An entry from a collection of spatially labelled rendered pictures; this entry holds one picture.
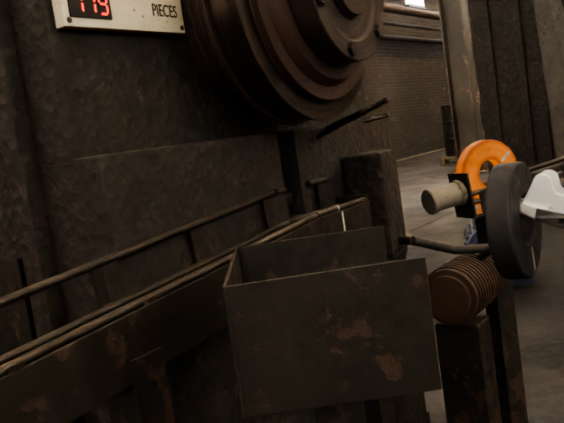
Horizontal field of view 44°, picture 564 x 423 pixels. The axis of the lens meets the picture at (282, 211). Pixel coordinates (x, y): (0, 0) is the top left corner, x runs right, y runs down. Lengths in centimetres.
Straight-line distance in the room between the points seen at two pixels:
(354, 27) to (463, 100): 892
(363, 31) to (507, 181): 54
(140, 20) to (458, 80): 919
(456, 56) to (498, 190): 935
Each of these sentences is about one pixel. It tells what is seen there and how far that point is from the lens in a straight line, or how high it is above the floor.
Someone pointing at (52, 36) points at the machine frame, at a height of 105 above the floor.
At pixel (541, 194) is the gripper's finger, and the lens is 96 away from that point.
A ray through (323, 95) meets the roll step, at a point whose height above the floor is 92.
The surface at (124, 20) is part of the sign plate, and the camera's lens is 116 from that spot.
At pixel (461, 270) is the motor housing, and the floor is 53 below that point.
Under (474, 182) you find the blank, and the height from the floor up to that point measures 69.
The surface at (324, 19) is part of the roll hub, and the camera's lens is 122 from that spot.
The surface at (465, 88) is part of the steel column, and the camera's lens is 1022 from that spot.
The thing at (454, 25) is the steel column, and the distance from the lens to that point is 1030.
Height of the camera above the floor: 86
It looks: 6 degrees down
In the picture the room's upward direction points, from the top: 8 degrees counter-clockwise
